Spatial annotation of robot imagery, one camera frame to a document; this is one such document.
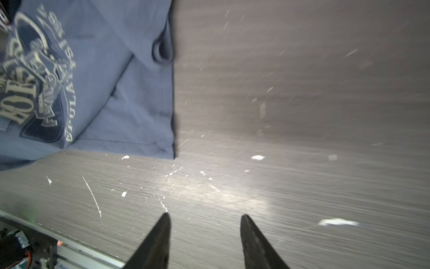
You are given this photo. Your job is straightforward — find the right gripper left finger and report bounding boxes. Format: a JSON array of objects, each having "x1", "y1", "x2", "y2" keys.
[{"x1": 123, "y1": 213, "x2": 171, "y2": 269}]

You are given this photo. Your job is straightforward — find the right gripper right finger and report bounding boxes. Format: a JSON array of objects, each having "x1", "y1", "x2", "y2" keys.
[{"x1": 240, "y1": 214, "x2": 290, "y2": 269}]

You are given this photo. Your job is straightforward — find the blue-grey tank top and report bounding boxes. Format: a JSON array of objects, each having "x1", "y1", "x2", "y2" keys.
[{"x1": 1, "y1": 1, "x2": 175, "y2": 171}]

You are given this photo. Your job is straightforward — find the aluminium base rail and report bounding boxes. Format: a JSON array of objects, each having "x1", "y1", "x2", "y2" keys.
[{"x1": 1, "y1": 211, "x2": 125, "y2": 269}]

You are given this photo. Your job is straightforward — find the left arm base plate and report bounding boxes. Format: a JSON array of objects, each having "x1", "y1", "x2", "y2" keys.
[{"x1": 1, "y1": 217, "x2": 58, "y2": 269}]

